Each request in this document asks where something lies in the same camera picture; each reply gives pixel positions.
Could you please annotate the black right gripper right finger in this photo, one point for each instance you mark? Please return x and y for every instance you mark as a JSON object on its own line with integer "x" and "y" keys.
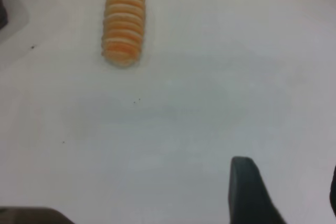
{"x": 333, "y": 190}

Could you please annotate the striped orange bread roll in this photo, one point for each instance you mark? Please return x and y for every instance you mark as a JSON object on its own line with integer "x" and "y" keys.
{"x": 123, "y": 24}

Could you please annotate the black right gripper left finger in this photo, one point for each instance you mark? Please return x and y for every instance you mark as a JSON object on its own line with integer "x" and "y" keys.
{"x": 249, "y": 195}

